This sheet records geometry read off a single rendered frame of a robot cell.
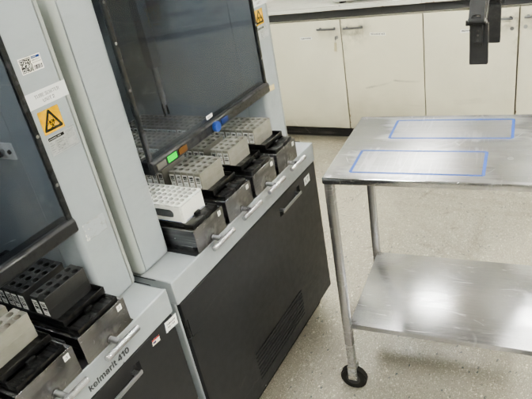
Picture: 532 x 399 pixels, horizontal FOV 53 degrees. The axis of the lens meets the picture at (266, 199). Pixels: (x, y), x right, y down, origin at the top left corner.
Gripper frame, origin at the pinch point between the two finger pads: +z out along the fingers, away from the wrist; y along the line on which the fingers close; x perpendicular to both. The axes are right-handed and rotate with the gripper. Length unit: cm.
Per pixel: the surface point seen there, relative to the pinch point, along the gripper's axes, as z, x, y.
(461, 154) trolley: 38, 11, 33
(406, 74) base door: 75, 80, 219
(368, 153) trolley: 38, 36, 31
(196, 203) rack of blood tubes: 36, 70, -9
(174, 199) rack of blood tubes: 34, 74, -12
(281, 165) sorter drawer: 44, 66, 31
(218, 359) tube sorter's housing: 80, 66, -21
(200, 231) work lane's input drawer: 41, 66, -14
